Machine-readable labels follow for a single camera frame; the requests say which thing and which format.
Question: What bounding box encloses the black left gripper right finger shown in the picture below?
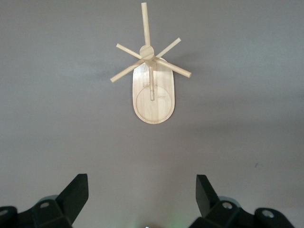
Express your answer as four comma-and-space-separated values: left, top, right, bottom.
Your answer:
195, 174, 294, 228

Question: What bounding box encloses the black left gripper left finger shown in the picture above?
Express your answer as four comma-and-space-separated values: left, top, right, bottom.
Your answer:
0, 173, 89, 228

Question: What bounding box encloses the wooden cup rack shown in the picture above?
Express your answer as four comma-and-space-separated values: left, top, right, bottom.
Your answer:
110, 2, 192, 125

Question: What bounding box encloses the brown table cover sheet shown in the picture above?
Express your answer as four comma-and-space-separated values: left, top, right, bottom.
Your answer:
0, 0, 304, 228

